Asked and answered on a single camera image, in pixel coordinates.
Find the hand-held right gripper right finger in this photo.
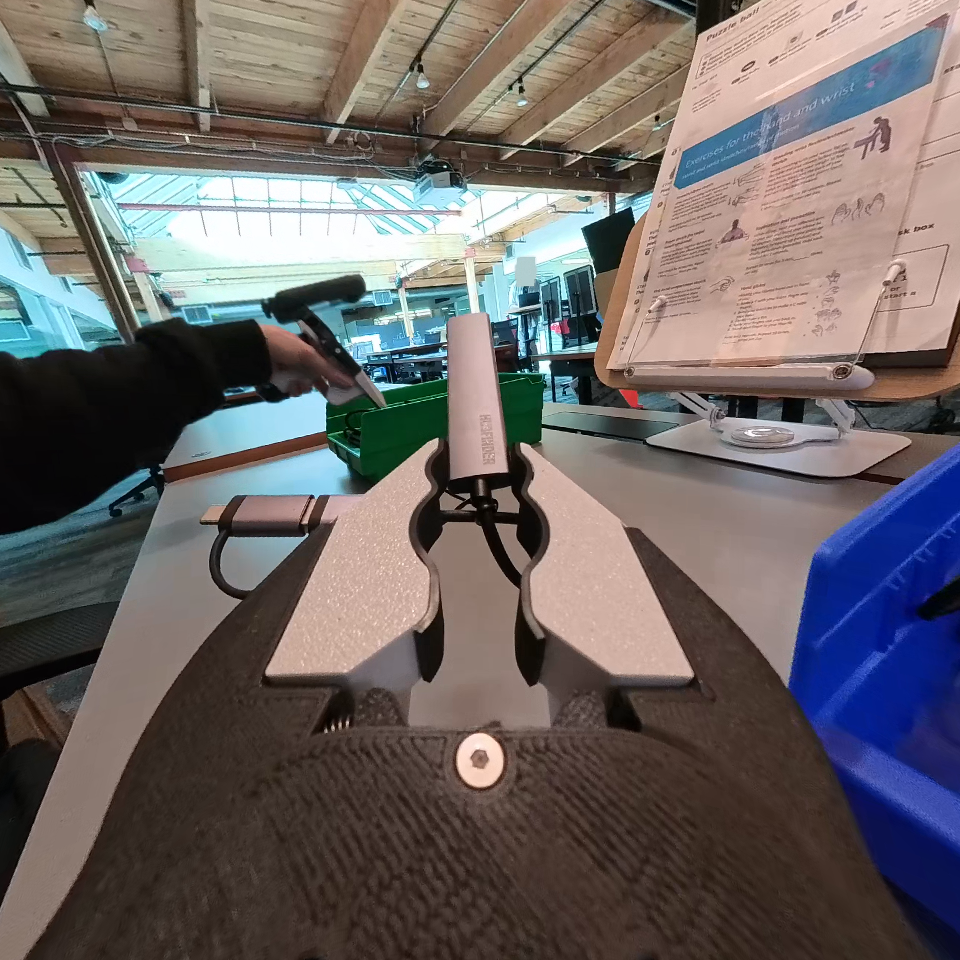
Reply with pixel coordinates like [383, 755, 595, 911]
[513, 440, 699, 689]

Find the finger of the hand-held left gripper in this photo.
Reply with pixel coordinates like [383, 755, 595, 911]
[298, 316, 390, 411]

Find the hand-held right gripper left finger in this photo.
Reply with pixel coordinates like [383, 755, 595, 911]
[264, 439, 451, 689]

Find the green plastic bin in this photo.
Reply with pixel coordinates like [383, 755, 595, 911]
[326, 372, 546, 483]

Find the short black hub cable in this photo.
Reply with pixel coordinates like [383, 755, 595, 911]
[201, 476, 526, 601]

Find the grey metal USB hub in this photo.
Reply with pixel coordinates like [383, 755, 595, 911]
[446, 313, 516, 483]

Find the blue plastic bin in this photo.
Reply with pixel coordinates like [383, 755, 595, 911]
[787, 442, 960, 960]

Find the person's left forearm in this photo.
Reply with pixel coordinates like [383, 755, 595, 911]
[0, 318, 273, 535]

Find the grey desk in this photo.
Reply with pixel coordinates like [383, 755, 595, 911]
[0, 401, 960, 960]

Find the person's left hand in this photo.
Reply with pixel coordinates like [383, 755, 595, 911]
[258, 322, 333, 399]

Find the neighbouring grey table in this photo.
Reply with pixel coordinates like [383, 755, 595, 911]
[161, 388, 333, 483]

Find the ceiling projector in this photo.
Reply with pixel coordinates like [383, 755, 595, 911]
[411, 166, 468, 208]

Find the wooden document stand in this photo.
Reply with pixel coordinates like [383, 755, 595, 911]
[594, 0, 960, 480]

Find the black office chair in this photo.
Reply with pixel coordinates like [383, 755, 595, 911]
[108, 465, 166, 520]

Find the black monitor panel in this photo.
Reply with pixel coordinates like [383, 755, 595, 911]
[581, 207, 637, 276]

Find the black mesh chair seat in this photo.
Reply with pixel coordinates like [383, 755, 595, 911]
[0, 600, 121, 700]

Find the black desk cable flap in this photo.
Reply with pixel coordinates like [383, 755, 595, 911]
[541, 410, 681, 443]

